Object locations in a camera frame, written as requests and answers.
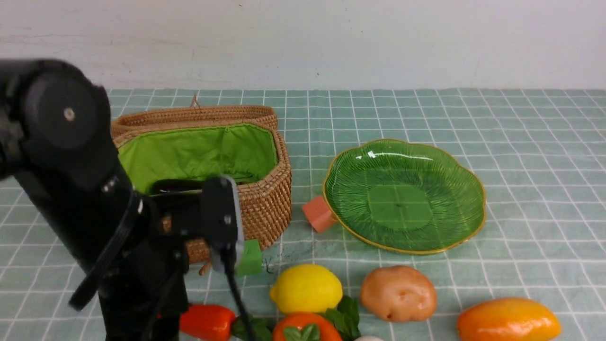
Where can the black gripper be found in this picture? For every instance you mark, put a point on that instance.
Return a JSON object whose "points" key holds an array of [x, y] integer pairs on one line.
{"points": [[142, 292]]}

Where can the red chili pepper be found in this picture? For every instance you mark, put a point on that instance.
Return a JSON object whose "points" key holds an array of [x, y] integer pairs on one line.
{"points": [[206, 322]]}

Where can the yellow lemon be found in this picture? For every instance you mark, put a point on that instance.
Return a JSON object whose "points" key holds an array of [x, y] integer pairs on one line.
{"points": [[306, 288]]}

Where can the orange persimmon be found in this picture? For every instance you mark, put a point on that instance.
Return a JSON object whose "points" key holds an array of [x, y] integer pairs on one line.
{"points": [[305, 327]]}

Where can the green leafy vegetable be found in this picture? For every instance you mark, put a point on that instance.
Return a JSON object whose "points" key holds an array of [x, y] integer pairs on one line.
{"points": [[345, 318]]}

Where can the white cucumber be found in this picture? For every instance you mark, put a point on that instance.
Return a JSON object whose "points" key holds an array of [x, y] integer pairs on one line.
{"points": [[368, 338]]}

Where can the brown potato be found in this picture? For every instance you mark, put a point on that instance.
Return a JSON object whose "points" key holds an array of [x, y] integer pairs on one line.
{"points": [[398, 294]]}

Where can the orange yellow mango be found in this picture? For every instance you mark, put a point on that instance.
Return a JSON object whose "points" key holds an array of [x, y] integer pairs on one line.
{"points": [[511, 318]]}

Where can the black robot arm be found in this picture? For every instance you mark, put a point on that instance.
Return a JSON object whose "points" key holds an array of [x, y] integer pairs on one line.
{"points": [[56, 142]]}

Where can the green foam cube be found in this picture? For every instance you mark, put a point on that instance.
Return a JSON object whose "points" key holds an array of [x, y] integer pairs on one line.
{"points": [[250, 261]]}

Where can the woven rattan basket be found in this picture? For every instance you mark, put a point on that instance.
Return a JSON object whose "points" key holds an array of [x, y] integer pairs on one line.
{"points": [[177, 156]]}

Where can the orange foam cube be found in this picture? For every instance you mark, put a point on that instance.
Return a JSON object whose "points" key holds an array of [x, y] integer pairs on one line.
{"points": [[318, 214]]}

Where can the green glass leaf plate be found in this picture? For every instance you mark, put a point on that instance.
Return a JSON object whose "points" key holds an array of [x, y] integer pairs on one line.
{"points": [[403, 197]]}

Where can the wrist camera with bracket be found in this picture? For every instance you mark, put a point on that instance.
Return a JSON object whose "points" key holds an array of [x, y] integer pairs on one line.
{"points": [[207, 210]]}

